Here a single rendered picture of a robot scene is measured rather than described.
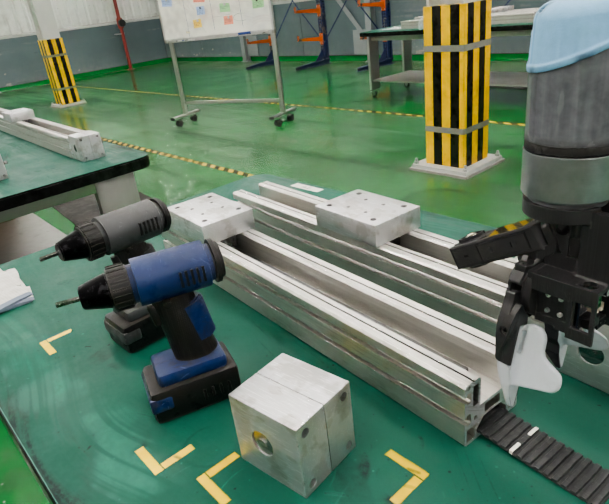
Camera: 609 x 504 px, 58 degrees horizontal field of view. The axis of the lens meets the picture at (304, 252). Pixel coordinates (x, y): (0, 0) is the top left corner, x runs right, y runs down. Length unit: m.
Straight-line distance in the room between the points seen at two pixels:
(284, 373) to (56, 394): 0.38
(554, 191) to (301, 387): 0.32
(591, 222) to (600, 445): 0.30
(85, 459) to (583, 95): 0.65
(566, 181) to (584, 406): 0.35
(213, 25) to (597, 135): 6.15
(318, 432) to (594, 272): 0.31
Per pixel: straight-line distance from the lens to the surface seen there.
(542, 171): 0.48
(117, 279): 0.67
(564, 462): 0.68
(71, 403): 0.86
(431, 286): 0.87
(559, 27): 0.46
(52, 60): 10.62
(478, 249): 0.56
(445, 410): 0.67
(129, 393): 0.83
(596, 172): 0.48
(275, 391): 0.61
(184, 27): 6.76
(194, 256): 0.67
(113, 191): 2.25
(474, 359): 0.70
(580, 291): 0.50
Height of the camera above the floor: 1.26
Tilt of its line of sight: 25 degrees down
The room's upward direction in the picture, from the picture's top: 7 degrees counter-clockwise
